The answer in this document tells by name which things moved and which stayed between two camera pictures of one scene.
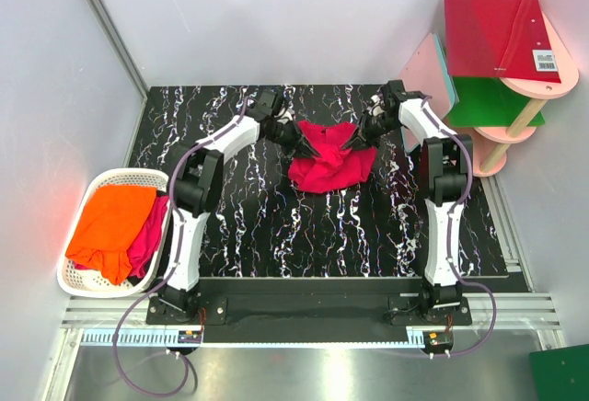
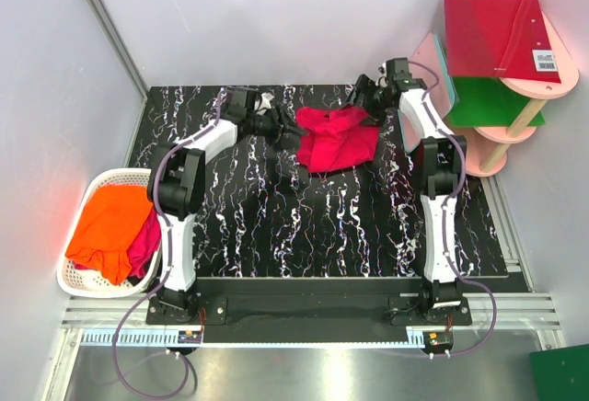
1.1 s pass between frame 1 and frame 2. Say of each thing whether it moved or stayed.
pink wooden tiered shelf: stayed
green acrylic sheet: stayed
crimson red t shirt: moved
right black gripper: moved
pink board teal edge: stayed
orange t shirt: stayed
